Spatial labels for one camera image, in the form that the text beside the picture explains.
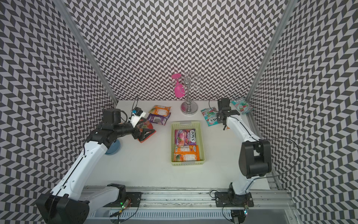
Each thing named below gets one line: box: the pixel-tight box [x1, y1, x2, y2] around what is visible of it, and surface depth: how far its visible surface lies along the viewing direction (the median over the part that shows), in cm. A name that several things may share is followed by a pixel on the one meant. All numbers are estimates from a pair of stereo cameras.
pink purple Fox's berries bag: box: [174, 128, 197, 147], surface depth 96 cm
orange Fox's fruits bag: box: [173, 144, 201, 162], surface depth 89 cm
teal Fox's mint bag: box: [200, 106, 219, 127], surface depth 107 cm
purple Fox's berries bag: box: [146, 112, 172, 126], surface depth 107 cm
